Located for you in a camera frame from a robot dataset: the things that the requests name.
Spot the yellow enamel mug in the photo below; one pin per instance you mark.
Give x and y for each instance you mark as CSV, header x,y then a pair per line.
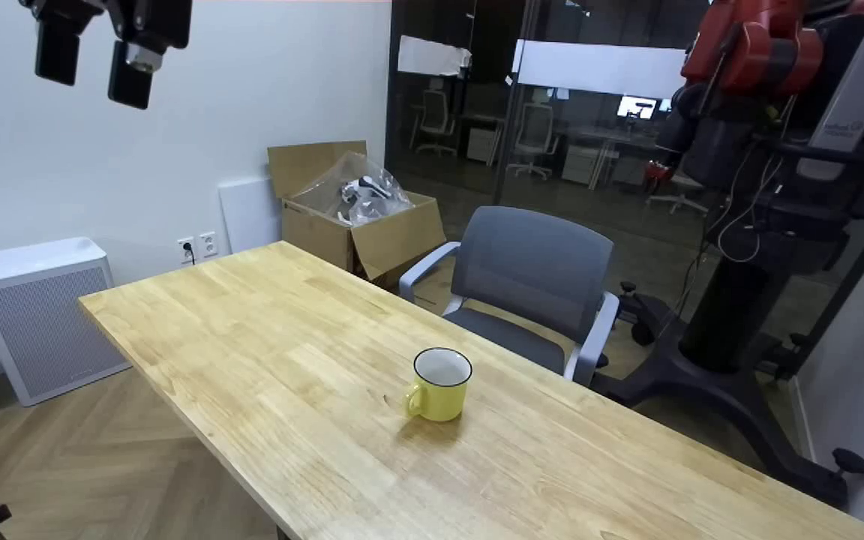
x,y
440,386

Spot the clear plastic bag in box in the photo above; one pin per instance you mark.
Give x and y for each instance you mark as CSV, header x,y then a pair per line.
x,y
354,190

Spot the white air purifier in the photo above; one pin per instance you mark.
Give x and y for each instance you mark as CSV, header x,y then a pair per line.
x,y
47,339

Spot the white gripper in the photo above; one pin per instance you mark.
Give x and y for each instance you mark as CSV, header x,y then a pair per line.
x,y
146,29

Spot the red and black robot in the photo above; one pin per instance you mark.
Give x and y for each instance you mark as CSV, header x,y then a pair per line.
x,y
771,124

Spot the white wall outlet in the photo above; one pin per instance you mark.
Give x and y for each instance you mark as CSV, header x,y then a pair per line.
x,y
200,247

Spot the open cardboard box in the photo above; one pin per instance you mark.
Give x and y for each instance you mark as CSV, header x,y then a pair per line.
x,y
369,250

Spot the white panel against wall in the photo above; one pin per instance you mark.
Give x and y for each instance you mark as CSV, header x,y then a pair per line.
x,y
251,214

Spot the grey office chair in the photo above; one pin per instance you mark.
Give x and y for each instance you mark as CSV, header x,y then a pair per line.
x,y
532,282

